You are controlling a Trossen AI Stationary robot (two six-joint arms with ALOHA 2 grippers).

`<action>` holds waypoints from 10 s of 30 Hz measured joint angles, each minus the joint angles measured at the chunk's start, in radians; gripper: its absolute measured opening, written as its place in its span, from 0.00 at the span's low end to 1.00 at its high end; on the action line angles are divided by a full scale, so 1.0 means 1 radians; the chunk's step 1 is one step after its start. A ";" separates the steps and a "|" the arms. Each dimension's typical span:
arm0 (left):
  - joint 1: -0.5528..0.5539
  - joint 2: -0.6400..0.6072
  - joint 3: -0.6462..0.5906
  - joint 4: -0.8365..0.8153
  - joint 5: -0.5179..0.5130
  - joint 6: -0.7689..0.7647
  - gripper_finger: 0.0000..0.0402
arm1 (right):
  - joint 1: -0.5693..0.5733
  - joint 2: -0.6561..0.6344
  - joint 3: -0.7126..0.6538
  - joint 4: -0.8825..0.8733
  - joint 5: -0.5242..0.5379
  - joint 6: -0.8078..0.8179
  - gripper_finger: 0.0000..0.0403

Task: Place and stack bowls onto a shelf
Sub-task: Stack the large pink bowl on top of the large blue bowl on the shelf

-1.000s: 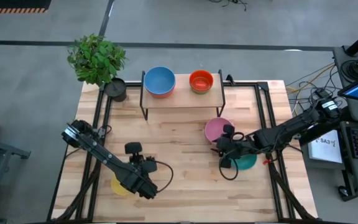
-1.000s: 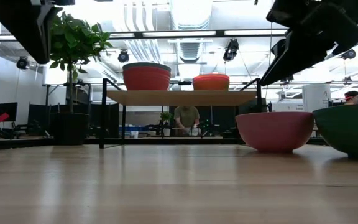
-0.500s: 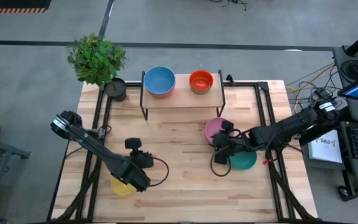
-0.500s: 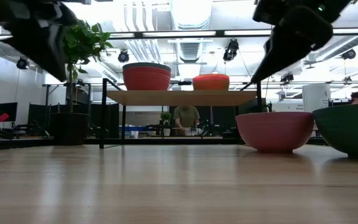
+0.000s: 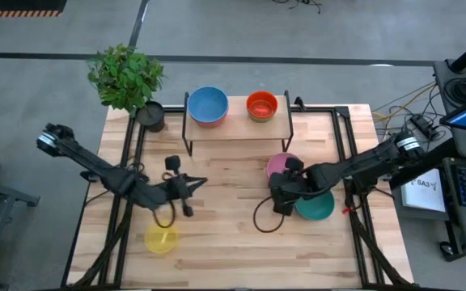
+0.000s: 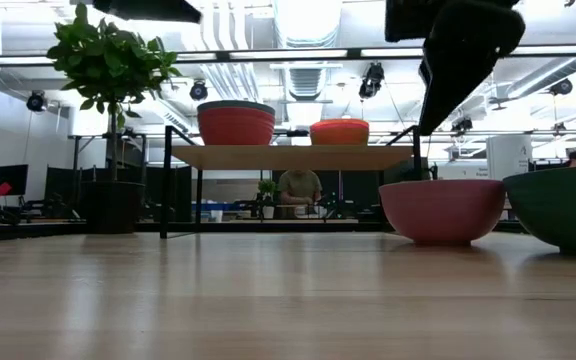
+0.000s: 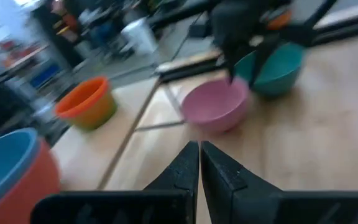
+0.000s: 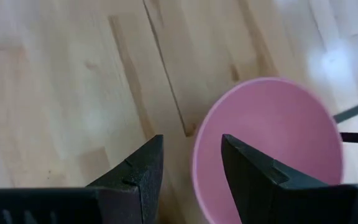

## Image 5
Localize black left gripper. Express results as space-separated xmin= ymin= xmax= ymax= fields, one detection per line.
xmin=163 ymin=155 xmax=209 ymax=218

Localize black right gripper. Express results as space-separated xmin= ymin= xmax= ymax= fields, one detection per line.
xmin=268 ymin=156 xmax=311 ymax=216

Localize pink opaque bowl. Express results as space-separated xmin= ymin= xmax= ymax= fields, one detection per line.
xmin=265 ymin=152 xmax=301 ymax=181

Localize teal opaque bowl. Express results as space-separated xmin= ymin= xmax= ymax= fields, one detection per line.
xmin=294 ymin=189 xmax=336 ymax=221

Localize coral opaque bowl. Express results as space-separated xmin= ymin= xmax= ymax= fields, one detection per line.
xmin=194 ymin=116 xmax=228 ymax=129

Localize yellow translucent bowl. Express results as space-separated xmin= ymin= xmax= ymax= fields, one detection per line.
xmin=143 ymin=221 xmax=180 ymax=255

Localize blue opaque bowl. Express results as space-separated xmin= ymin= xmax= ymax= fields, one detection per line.
xmin=187 ymin=86 xmax=230 ymax=124

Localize orange translucent bowl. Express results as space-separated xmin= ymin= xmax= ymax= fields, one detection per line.
xmin=245 ymin=90 xmax=279 ymax=120

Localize wooden shelf with black legs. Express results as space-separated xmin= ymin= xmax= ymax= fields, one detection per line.
xmin=181 ymin=89 xmax=294 ymax=158

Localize black plant pot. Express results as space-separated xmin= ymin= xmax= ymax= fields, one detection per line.
xmin=135 ymin=100 xmax=167 ymax=133

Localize green leafy plant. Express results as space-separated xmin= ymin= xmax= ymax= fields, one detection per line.
xmin=87 ymin=43 xmax=166 ymax=117

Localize white paper sheet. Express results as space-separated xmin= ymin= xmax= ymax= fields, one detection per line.
xmin=400 ymin=173 xmax=447 ymax=214

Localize black power strip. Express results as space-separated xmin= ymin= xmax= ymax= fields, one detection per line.
xmin=409 ymin=115 xmax=440 ymax=140

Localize black computer mouse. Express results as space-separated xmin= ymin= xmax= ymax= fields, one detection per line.
xmin=438 ymin=241 xmax=455 ymax=257

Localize grey equipment cart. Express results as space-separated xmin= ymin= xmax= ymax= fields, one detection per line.
xmin=433 ymin=59 xmax=466 ymax=159

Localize black mat with hazard stripe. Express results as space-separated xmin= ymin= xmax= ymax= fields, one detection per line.
xmin=0 ymin=0 xmax=68 ymax=19

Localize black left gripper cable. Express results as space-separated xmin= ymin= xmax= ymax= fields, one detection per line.
xmin=151 ymin=171 xmax=177 ymax=230

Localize black metal rig frame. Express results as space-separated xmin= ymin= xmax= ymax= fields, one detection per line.
xmin=60 ymin=103 xmax=414 ymax=291

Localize yellow cable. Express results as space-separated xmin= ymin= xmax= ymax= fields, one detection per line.
xmin=372 ymin=82 xmax=437 ymax=123

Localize black floor cables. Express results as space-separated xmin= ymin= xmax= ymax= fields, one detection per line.
xmin=271 ymin=0 xmax=323 ymax=15

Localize black coiled cable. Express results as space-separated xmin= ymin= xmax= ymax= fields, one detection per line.
xmin=444 ymin=76 xmax=466 ymax=107

